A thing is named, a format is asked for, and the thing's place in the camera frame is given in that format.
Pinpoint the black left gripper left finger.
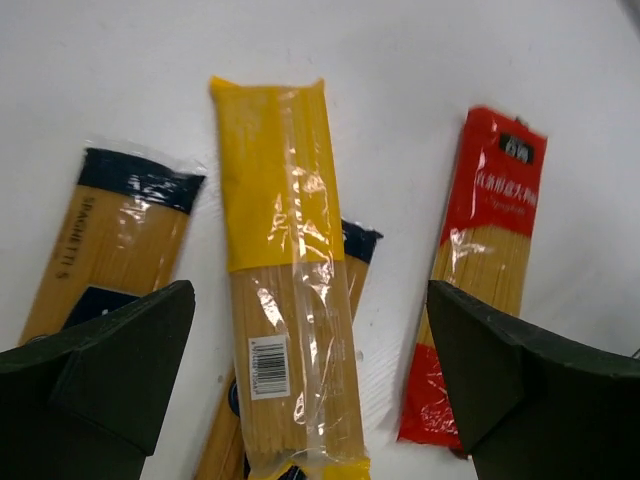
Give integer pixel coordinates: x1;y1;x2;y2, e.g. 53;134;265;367
1;280;196;479

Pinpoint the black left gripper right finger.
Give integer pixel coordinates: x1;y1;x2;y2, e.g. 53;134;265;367
427;280;639;480

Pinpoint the blue spaghetti bag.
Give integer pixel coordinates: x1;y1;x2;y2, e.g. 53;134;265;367
18;141;206;345
193;220;383;480

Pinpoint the yellow spaghetti bag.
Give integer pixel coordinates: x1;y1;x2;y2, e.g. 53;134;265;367
210;77;370;479

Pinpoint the red spaghetti bag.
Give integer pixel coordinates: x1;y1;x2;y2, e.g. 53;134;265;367
398;105;547;450

